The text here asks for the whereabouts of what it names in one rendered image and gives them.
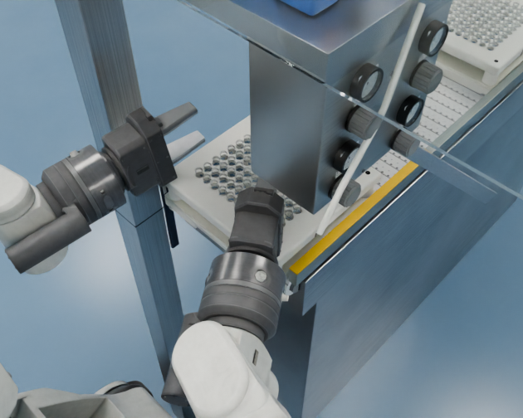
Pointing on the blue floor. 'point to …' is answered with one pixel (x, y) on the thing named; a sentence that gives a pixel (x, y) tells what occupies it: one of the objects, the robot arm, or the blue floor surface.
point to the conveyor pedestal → (376, 296)
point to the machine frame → (100, 18)
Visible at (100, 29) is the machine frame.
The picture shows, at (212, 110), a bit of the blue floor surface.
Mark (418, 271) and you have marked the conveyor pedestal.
